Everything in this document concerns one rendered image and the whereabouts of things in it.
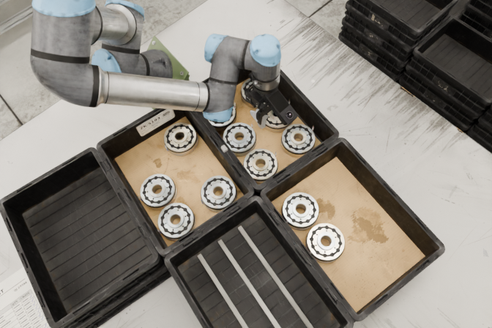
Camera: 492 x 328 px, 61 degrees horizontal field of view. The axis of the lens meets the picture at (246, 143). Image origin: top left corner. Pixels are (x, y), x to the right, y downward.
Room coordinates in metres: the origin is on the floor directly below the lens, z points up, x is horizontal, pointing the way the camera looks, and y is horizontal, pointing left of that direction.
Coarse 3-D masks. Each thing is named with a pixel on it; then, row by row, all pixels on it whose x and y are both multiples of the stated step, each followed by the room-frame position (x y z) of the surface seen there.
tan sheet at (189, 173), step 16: (144, 144) 0.62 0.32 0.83; (160, 144) 0.61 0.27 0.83; (128, 160) 0.57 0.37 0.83; (144, 160) 0.56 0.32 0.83; (160, 160) 0.56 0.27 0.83; (176, 160) 0.55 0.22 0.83; (192, 160) 0.55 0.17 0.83; (208, 160) 0.54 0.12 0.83; (128, 176) 0.51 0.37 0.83; (144, 176) 0.51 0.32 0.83; (176, 176) 0.50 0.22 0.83; (192, 176) 0.49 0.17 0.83; (208, 176) 0.49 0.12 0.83; (192, 192) 0.44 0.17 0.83; (240, 192) 0.43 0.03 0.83; (144, 208) 0.41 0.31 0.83; (192, 208) 0.39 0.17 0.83
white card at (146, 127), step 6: (162, 114) 0.68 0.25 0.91; (168, 114) 0.68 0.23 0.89; (174, 114) 0.69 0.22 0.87; (150, 120) 0.66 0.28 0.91; (156, 120) 0.66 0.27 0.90; (162, 120) 0.67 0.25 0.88; (168, 120) 0.68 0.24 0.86; (138, 126) 0.64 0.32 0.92; (144, 126) 0.64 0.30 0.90; (150, 126) 0.65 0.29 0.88; (156, 126) 0.66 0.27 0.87; (138, 132) 0.63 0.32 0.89; (144, 132) 0.64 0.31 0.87
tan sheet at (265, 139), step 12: (240, 84) 0.81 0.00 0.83; (240, 96) 0.77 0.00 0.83; (240, 108) 0.72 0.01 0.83; (252, 108) 0.71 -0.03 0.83; (240, 120) 0.67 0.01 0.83; (252, 120) 0.67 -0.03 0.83; (300, 120) 0.65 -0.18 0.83; (264, 132) 0.62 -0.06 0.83; (264, 144) 0.58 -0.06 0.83; (276, 144) 0.58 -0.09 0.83; (276, 156) 0.53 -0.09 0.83; (288, 156) 0.53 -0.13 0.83
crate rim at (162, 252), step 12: (156, 108) 0.68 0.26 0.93; (144, 120) 0.65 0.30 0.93; (120, 132) 0.62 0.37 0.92; (204, 132) 0.59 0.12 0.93; (216, 144) 0.55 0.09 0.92; (228, 156) 0.50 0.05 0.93; (108, 168) 0.50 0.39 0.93; (120, 180) 0.46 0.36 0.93; (252, 192) 0.39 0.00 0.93; (132, 204) 0.39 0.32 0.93; (216, 216) 0.33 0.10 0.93; (144, 228) 0.32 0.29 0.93; (156, 240) 0.28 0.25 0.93; (180, 240) 0.28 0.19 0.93; (168, 252) 0.25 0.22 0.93
